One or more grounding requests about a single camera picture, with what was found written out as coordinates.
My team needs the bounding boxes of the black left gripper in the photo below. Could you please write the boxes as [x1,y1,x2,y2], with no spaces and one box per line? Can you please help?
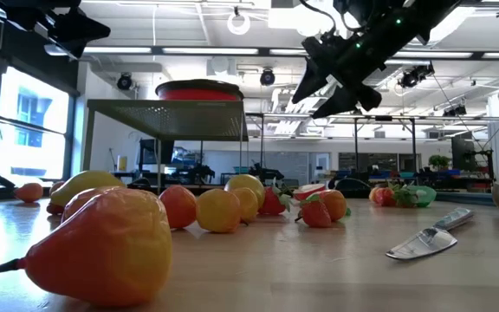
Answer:
[0,0,112,60]

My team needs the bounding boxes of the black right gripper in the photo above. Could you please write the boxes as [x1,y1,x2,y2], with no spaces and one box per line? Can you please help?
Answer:
[291,35,385,120]

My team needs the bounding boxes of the red strawberry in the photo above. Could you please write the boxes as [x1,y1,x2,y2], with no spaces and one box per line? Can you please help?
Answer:
[387,181,412,208]
[45,201,65,217]
[258,181,294,217]
[295,193,333,229]

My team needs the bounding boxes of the yellow lemon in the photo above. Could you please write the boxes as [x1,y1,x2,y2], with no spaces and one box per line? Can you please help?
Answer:
[224,173,267,209]

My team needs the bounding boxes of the red collapsible colander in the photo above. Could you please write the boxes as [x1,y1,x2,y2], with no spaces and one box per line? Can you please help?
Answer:
[154,78,245,102]

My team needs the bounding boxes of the green fruit piece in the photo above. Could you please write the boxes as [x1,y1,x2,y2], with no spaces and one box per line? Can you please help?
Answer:
[406,185,437,208]

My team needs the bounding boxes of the silver toy knife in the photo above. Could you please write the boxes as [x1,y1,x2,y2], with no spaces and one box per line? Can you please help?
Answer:
[385,206,476,261]

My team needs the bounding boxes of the white ceiling pipe bundle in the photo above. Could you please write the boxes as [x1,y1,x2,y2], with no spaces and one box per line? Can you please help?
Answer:
[270,84,341,136]

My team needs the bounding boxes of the black ceiling spotlight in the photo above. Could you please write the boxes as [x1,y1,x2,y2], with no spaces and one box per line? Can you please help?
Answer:
[116,72,134,92]
[259,68,276,88]

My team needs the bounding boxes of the orange red pear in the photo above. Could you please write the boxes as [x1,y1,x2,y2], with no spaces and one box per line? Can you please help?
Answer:
[374,186,397,208]

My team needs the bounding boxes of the green perforated metal shelf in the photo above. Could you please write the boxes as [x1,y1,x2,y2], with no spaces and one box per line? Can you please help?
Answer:
[82,98,250,196]

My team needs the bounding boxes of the green potted plant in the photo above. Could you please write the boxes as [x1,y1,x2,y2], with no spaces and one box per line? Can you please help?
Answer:
[427,153,451,172]

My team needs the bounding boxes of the black monitor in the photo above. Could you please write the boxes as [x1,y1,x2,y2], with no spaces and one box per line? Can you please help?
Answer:
[139,138,176,166]
[450,137,476,172]

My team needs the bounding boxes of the yellow mango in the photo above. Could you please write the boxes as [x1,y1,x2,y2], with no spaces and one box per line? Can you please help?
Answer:
[49,170,127,208]

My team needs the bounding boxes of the silver ventilation duct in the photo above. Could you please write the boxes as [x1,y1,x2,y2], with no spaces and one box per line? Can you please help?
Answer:
[355,60,411,90]

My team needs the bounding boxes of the black background rack frame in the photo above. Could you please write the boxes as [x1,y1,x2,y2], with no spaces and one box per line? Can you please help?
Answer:
[244,111,499,175]

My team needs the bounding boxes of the black ceiling camera cluster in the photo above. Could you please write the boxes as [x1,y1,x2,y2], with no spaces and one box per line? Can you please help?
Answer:
[396,62,436,90]

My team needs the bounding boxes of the black clamp handle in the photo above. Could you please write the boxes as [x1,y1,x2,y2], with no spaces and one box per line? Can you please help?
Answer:
[127,176,152,190]
[334,177,373,198]

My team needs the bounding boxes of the white ring light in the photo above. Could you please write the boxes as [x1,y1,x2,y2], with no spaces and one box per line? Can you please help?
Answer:
[226,11,251,36]

